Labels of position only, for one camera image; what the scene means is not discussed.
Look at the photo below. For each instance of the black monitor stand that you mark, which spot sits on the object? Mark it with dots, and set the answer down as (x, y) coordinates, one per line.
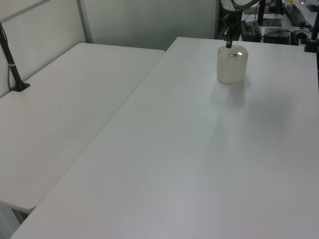
(261, 12)

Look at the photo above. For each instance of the black camera pole with base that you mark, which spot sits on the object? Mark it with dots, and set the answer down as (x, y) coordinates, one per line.
(11, 63)

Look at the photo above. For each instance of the cream round bin lid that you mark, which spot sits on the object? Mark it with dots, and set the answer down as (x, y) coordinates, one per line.
(235, 52)

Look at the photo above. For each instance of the grey metal partition post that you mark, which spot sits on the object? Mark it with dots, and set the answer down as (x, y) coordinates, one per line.
(84, 21)

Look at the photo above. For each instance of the black equipment box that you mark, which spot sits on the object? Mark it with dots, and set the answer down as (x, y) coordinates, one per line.
(276, 35)

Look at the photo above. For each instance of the black clamp stand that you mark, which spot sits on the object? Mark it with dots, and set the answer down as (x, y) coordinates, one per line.
(312, 37)

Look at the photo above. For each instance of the white side table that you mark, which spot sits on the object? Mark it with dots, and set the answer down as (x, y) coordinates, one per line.
(59, 109)

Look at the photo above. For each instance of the cream round trash bin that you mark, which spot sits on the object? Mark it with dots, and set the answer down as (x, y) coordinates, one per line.
(232, 69)

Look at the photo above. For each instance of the black Franka gripper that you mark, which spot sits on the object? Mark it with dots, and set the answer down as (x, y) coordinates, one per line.
(234, 23)

